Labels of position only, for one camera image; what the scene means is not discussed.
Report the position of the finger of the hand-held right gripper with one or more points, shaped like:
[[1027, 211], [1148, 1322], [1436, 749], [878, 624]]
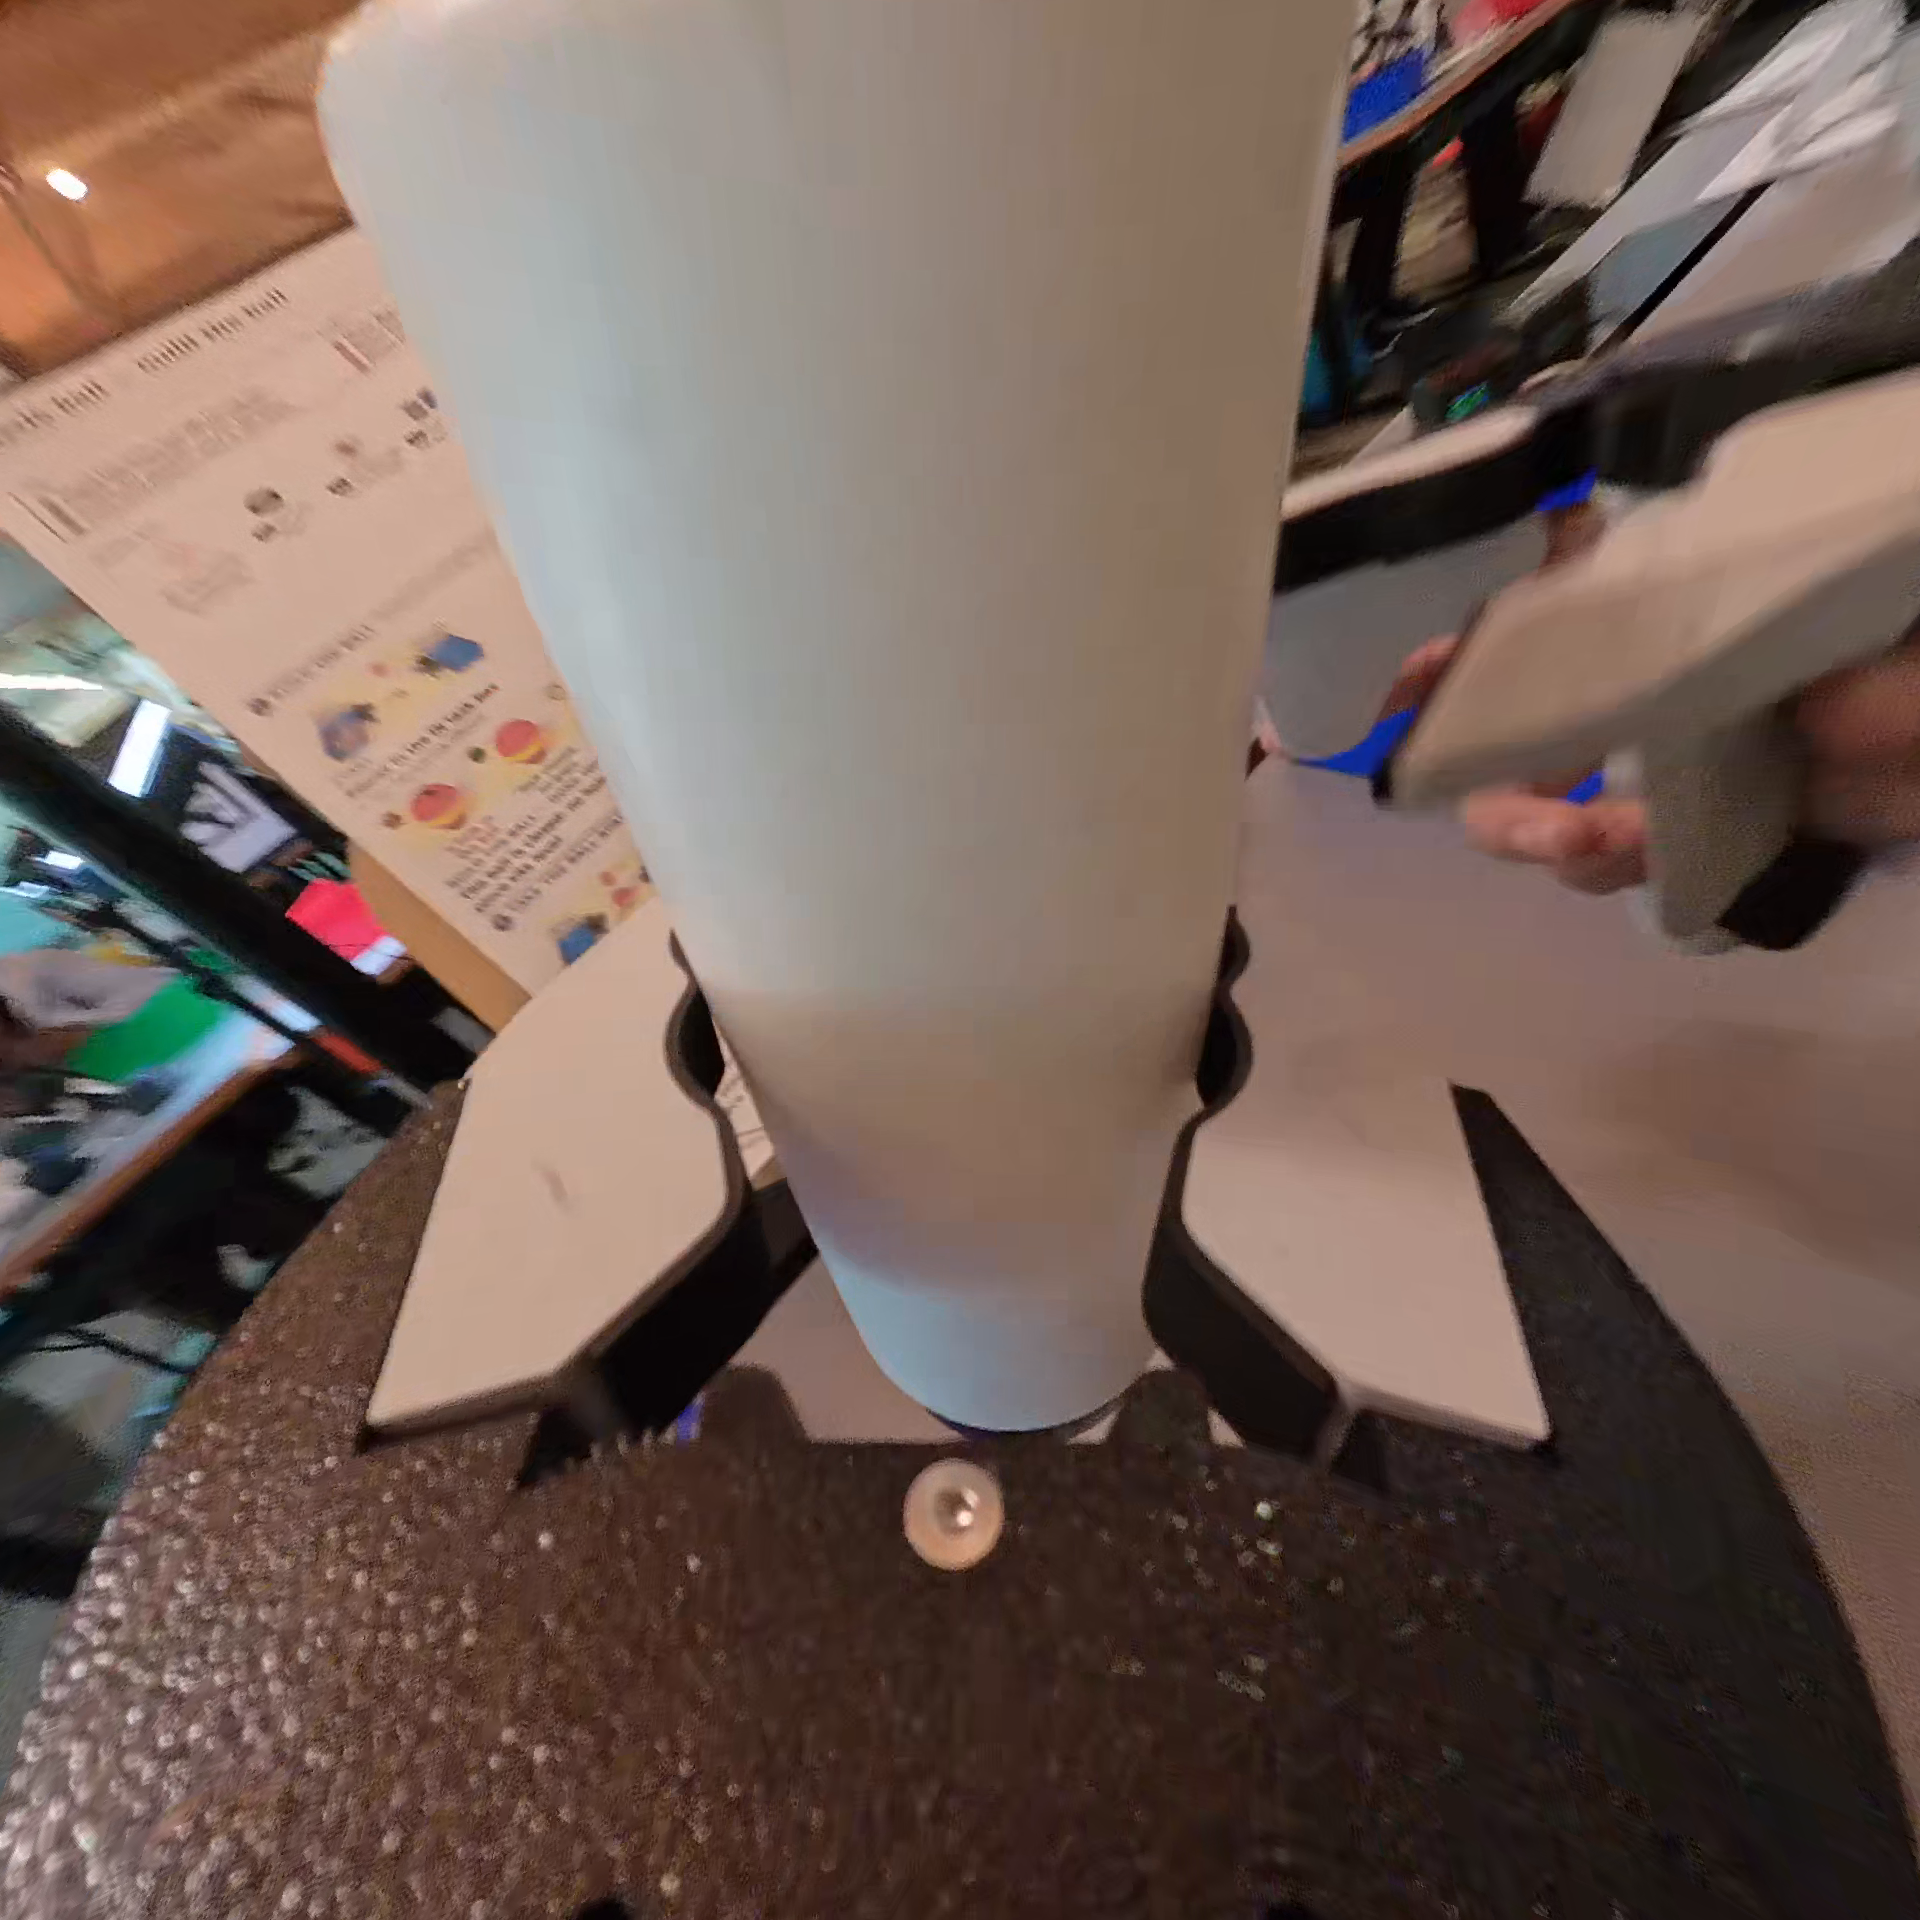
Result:
[[1680, 600], [1411, 473]]

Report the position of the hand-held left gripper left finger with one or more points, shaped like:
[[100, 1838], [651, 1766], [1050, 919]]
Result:
[[571, 1231]]

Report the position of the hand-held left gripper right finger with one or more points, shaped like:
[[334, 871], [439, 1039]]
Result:
[[1349, 1245]]

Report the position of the white cup with lid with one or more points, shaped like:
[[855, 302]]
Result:
[[902, 600]]

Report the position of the person's right hand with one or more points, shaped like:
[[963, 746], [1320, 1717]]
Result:
[[1560, 840]]

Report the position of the red box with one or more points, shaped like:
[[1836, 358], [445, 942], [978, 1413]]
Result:
[[347, 922]]

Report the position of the green box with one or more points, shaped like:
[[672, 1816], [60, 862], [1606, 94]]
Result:
[[150, 1035]]

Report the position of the printed instruction sheet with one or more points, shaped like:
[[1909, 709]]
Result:
[[224, 523]]

